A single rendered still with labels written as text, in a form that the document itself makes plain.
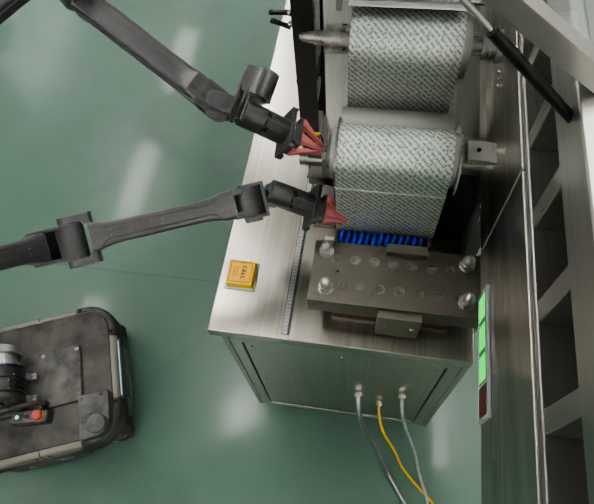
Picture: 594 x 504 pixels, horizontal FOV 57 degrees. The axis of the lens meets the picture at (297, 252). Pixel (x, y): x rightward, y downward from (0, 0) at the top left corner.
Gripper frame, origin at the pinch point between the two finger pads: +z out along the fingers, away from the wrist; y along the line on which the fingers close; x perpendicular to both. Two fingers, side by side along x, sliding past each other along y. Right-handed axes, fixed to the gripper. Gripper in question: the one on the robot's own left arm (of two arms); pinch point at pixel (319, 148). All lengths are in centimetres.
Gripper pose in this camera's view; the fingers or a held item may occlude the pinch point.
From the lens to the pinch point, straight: 122.1
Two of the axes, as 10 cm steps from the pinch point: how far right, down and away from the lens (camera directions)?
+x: 5.3, -3.2, -7.8
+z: 8.4, 3.0, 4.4
